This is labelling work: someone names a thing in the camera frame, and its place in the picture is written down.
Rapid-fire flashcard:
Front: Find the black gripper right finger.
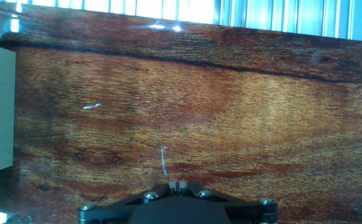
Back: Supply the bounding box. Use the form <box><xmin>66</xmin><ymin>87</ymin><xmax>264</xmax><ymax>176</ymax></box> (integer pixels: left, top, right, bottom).
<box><xmin>177</xmin><ymin>181</ymin><xmax>279</xmax><ymax>224</ymax></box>

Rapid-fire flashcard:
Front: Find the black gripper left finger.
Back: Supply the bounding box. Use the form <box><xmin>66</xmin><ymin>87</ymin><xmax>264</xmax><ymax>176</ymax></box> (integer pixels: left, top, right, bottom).
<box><xmin>77</xmin><ymin>181</ymin><xmax>179</xmax><ymax>224</ymax></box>

